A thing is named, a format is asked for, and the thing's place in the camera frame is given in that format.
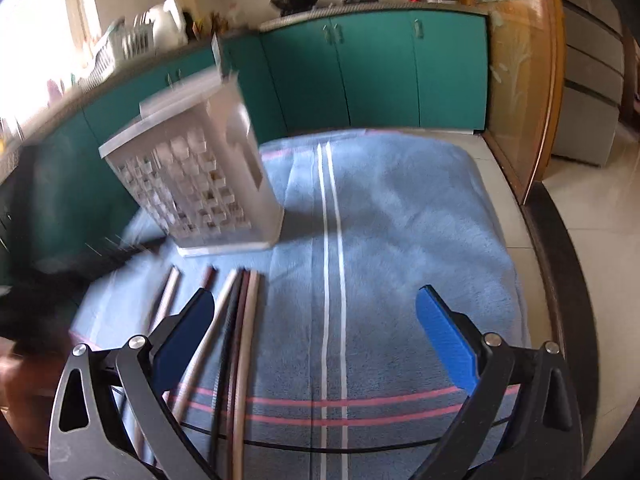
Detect gas stove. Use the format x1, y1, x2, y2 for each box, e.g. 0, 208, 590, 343
272, 0, 383, 13

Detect white cutting board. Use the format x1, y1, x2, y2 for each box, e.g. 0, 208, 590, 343
149, 0, 190, 47

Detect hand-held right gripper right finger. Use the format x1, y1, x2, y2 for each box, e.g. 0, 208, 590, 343
412, 285, 583, 480

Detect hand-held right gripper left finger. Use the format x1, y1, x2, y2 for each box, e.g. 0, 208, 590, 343
47, 287, 221, 480

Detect teal kitchen cabinets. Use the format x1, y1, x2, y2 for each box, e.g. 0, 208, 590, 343
0, 2, 490, 291

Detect cream chopstick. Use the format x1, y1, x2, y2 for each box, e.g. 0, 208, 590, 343
170, 269, 240, 423
234, 270, 263, 480

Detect wooden glass display cabinet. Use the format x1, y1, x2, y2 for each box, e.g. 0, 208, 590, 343
447, 0, 568, 206

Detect kitchen window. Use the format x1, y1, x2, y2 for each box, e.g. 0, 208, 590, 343
0, 0, 101, 126

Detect white plastic utensil basket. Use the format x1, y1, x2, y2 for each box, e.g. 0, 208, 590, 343
98, 30, 286, 258

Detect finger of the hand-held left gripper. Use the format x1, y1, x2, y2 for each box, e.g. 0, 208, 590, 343
82, 236, 168, 273

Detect blue striped towel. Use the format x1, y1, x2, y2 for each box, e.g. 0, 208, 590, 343
70, 130, 531, 480

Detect thin black cable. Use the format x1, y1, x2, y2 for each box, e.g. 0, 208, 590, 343
179, 417, 506, 456

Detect black chopstick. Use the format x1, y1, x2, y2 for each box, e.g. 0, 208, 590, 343
210, 270, 247, 480

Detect dark brown chopstick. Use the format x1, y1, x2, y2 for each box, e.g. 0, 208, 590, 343
224, 270, 253, 480

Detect white dish rack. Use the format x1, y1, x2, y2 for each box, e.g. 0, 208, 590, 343
75, 12, 153, 93

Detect grey refrigerator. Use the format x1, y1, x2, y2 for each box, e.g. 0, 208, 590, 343
550, 0, 628, 168

